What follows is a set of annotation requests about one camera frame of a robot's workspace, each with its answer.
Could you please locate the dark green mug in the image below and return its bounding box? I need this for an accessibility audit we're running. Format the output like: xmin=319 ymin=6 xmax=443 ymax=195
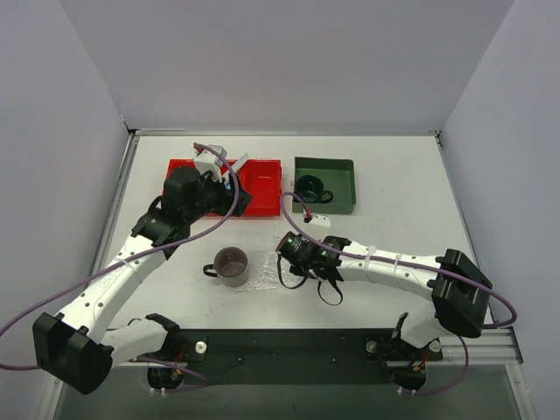
xmin=294 ymin=175 xmax=333 ymax=204

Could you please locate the mauve mug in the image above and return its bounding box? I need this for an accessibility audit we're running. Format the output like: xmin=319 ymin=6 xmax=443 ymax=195
xmin=202 ymin=247 xmax=249 ymax=288

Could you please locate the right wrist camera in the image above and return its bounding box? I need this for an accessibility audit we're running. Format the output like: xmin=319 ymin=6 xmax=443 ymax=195
xmin=304 ymin=214 xmax=331 ymax=228

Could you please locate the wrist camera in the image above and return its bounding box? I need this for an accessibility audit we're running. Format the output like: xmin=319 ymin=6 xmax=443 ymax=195
xmin=304 ymin=214 xmax=331 ymax=228
xmin=193 ymin=147 xmax=223 ymax=182

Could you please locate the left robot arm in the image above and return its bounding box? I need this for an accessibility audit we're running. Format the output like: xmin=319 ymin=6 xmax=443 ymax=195
xmin=32 ymin=166 xmax=252 ymax=395

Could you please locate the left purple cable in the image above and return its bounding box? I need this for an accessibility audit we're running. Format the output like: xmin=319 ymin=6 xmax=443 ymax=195
xmin=0 ymin=142 xmax=242 ymax=393

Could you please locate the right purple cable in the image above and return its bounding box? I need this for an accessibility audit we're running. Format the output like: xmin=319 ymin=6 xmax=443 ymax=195
xmin=281 ymin=192 xmax=517 ymax=397

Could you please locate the red compartment bin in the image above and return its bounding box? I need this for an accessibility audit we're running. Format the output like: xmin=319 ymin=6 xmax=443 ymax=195
xmin=160 ymin=157 xmax=282 ymax=217

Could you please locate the purple cable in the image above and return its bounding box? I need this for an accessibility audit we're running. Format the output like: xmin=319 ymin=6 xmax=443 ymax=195
xmin=0 ymin=142 xmax=242 ymax=393
xmin=281 ymin=192 xmax=517 ymax=397

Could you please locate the green plastic bin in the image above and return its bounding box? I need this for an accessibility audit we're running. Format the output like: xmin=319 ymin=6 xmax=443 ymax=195
xmin=293 ymin=157 xmax=356 ymax=215

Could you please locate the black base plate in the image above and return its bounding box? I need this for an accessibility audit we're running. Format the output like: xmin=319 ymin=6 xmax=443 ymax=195
xmin=148 ymin=328 xmax=443 ymax=386

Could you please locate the clear textured oval tray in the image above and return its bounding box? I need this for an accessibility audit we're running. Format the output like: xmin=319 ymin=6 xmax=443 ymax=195
xmin=228 ymin=251 xmax=303 ymax=291

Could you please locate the aluminium table frame rail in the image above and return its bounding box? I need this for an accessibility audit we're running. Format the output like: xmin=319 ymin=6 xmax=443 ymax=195
xmin=428 ymin=327 xmax=523 ymax=366

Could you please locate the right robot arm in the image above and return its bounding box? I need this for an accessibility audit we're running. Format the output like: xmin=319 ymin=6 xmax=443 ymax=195
xmin=276 ymin=232 xmax=493 ymax=349

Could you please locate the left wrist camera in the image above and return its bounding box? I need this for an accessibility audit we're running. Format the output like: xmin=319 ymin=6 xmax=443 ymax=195
xmin=193 ymin=147 xmax=223 ymax=182

